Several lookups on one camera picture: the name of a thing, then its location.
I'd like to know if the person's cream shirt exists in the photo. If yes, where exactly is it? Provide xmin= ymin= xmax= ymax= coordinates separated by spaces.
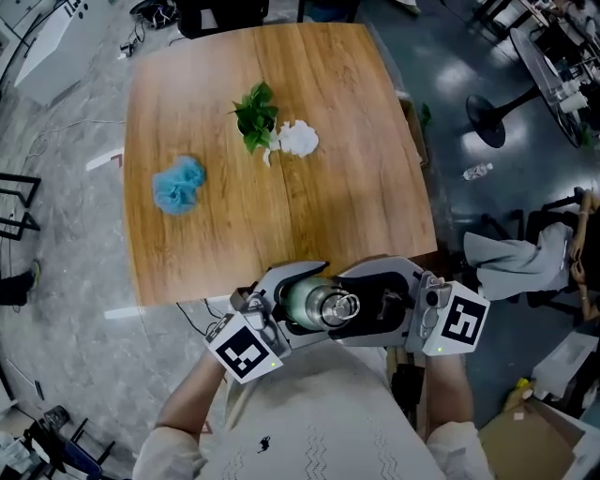
xmin=133 ymin=344 xmax=493 ymax=480

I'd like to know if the white floor cable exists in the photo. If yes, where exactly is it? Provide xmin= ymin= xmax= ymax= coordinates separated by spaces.
xmin=27 ymin=119 xmax=127 ymax=158

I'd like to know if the blue mesh bath sponge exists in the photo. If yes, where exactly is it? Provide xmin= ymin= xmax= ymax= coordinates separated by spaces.
xmin=152 ymin=156 xmax=207 ymax=217

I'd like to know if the stainless steel bottle cap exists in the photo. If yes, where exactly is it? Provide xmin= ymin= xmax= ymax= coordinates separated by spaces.
xmin=325 ymin=291 xmax=362 ymax=325

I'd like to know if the crumpled white tissue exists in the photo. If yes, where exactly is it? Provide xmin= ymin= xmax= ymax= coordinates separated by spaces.
xmin=262 ymin=119 xmax=321 ymax=169

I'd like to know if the green potted plant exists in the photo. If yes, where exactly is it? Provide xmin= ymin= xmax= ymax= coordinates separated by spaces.
xmin=228 ymin=82 xmax=281 ymax=156

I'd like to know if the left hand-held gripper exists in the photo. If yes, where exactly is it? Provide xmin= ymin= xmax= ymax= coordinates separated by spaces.
xmin=203 ymin=260 xmax=339 ymax=385

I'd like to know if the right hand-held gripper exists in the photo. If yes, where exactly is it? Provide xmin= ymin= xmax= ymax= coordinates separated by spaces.
xmin=327 ymin=255 xmax=491 ymax=357

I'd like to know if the black metal frame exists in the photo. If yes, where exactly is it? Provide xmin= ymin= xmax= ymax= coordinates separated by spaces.
xmin=0 ymin=172 xmax=42 ymax=242

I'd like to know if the white cabinet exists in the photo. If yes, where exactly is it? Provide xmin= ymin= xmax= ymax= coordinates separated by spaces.
xmin=13 ymin=0 xmax=102 ymax=107

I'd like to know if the black office chair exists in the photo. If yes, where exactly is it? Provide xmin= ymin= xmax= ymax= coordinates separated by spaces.
xmin=177 ymin=0 xmax=271 ymax=40

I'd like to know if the large cardboard box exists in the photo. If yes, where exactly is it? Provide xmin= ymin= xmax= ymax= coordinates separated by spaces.
xmin=477 ymin=397 xmax=587 ymax=480

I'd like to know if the white foam box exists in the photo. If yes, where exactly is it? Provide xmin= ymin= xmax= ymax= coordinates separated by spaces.
xmin=532 ymin=330 xmax=600 ymax=402

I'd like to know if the black cable coil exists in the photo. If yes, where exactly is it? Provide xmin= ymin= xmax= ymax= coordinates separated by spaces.
xmin=129 ymin=0 xmax=178 ymax=24

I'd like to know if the person's left forearm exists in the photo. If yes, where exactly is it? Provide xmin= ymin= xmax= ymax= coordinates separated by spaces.
xmin=157 ymin=351 xmax=229 ymax=440

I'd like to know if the dark round pedestal table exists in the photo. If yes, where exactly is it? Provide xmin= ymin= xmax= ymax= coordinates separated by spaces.
xmin=466 ymin=27 xmax=587 ymax=150

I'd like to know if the black folding chair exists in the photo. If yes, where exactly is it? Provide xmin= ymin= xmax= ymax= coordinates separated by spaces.
xmin=22 ymin=405 xmax=116 ymax=480

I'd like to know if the small open cardboard box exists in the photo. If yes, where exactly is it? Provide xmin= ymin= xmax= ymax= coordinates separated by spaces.
xmin=397 ymin=91 xmax=430 ymax=168

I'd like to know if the person's right forearm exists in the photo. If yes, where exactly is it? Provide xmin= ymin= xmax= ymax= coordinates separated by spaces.
xmin=424 ymin=353 xmax=474 ymax=442

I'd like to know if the green bottle body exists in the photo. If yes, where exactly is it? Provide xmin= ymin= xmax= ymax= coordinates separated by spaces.
xmin=280 ymin=276 xmax=341 ymax=330

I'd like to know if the clear plastic water bottle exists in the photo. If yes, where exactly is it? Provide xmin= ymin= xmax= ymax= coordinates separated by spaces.
xmin=462 ymin=162 xmax=494 ymax=182

